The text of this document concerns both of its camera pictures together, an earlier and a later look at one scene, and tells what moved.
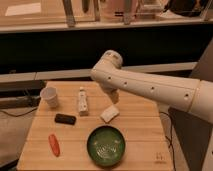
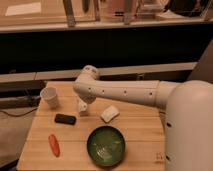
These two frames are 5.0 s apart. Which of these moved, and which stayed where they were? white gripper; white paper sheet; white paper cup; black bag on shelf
Moved: white gripper
Stayed: white paper sheet; black bag on shelf; white paper cup
